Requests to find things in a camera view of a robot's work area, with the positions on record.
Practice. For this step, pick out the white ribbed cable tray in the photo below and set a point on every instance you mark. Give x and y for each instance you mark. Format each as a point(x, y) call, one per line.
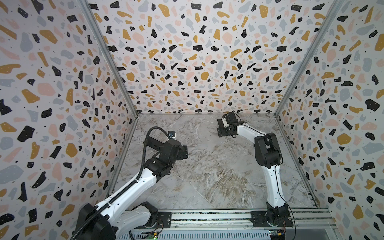
point(205, 235)

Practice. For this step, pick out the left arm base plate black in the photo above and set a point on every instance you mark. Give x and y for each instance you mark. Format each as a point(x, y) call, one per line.
point(159, 220)

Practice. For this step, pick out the right corner aluminium post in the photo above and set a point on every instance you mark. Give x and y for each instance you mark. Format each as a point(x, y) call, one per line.
point(334, 8)

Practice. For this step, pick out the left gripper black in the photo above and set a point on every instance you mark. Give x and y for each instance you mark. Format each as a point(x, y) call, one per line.
point(181, 154)

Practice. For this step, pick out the black phone left side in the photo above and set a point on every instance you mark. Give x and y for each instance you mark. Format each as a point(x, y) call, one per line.
point(154, 144)

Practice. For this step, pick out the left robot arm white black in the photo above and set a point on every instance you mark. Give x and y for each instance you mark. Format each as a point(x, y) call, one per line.
point(110, 218)

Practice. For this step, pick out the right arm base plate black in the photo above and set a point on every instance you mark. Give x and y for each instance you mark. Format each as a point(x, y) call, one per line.
point(265, 219)

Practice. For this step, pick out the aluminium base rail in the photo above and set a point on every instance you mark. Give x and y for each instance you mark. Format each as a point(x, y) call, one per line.
point(309, 224)

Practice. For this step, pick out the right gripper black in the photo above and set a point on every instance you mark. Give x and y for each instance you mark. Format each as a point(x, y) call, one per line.
point(223, 130)

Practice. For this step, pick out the left corner aluminium post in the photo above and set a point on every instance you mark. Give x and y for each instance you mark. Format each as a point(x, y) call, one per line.
point(84, 5)

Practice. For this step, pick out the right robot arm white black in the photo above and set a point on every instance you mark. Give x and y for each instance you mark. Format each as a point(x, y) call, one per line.
point(268, 155)

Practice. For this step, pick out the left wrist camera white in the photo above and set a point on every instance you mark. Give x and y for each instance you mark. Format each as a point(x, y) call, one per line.
point(172, 135)

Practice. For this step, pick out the corner aluminium post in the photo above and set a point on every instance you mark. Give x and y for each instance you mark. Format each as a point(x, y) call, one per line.
point(84, 5)
point(334, 8)

